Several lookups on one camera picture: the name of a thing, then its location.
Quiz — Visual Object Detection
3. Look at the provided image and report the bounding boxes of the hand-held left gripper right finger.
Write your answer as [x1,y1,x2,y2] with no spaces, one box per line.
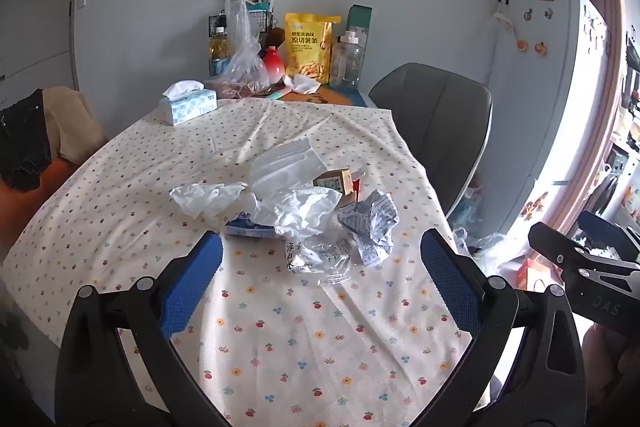
[412,228,588,427]

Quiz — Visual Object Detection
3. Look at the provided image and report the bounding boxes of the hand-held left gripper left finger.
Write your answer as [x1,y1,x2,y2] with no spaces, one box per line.
[55,231,236,427]

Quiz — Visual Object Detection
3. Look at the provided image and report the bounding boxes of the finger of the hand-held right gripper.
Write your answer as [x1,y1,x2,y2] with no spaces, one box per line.
[578,211,640,254]
[528,222,640,350]

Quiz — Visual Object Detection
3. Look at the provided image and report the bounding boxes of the blue tissue packet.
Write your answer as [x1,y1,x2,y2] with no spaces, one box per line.
[224,211,288,239]

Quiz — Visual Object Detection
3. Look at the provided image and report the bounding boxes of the person's right hand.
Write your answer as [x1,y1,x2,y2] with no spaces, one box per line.
[582,323,640,413]

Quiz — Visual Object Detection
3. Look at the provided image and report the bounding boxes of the orange box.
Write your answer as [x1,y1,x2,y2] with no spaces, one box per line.
[515,258,563,293]

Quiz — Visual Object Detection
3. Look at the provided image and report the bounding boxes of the plastic bags on floor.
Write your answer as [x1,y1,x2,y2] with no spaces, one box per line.
[452,227,531,290]

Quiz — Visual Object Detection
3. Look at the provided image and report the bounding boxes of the thin white plastic bag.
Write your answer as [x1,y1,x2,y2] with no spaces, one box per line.
[169,182,251,220]

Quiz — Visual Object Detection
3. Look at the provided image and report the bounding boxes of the crumpled printed paper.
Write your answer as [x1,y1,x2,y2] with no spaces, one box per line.
[337,189,400,267]

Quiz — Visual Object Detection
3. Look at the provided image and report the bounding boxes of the cluttered shelf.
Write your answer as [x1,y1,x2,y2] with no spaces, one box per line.
[595,22,640,228]

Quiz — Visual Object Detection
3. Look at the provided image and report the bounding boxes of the floral tablecloth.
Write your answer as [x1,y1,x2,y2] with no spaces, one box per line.
[0,97,481,427]

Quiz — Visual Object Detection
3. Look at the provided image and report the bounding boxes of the crumpled white plastic film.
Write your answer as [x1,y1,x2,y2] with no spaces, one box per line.
[250,187,343,238]

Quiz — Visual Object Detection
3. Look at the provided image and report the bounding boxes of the clear labelled plastic wrapper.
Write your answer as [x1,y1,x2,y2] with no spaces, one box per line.
[285,232,361,284]

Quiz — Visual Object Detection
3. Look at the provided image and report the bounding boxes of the white refrigerator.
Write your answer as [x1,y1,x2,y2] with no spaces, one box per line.
[487,0,613,238]

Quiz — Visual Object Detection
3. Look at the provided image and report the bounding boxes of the small cardboard box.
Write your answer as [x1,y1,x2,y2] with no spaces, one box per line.
[313,168,357,198]

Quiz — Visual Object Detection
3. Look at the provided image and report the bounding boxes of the clear plastic wrap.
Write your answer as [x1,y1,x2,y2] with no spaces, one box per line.
[248,138,327,195]

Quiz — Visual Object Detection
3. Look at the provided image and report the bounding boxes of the grey chair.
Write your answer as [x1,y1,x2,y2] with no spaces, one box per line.
[368,63,493,220]

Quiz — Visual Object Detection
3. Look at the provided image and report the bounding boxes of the blue tissue box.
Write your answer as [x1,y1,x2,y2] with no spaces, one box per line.
[159,80,219,126]

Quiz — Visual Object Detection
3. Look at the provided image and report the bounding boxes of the orange seat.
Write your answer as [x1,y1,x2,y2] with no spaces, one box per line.
[0,157,76,253]

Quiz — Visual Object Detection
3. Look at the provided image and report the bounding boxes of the beige cloth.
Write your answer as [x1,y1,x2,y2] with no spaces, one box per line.
[42,86,108,162]

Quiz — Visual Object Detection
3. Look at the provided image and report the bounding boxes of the orange table mat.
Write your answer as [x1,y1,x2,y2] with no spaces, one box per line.
[280,84,377,108]

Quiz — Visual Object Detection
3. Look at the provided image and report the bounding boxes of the black lace garment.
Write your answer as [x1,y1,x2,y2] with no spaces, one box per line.
[0,88,55,192]

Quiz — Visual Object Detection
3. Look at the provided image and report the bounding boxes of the crumpled white tissue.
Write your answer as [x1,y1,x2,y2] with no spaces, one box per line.
[282,74,322,95]

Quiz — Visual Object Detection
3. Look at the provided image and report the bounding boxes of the clear plastic bag with food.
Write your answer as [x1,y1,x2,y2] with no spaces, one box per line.
[205,0,272,100]

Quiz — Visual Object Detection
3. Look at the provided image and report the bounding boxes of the red and white vase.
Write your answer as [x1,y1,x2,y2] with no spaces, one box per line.
[262,31,286,85]

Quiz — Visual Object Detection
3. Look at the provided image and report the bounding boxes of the yellow oil bottle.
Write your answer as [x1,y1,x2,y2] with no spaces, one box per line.
[207,26,232,78]

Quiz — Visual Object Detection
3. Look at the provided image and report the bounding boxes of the clear glass jar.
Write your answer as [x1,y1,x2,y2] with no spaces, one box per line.
[328,31,365,90]

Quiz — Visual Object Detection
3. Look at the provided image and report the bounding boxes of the yellow snack bag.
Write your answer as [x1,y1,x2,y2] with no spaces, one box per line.
[284,12,335,86]

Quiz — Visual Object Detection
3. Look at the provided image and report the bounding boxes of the green box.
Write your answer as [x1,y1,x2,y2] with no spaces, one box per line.
[346,5,373,52]

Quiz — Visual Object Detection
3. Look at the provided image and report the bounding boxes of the grey door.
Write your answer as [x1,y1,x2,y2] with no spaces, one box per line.
[0,0,88,108]

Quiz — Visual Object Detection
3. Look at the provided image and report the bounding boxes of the pink arched door frame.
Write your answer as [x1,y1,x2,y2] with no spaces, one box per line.
[550,0,632,235]

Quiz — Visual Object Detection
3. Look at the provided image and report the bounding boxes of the black wire basket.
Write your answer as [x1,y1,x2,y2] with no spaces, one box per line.
[207,9,276,38]

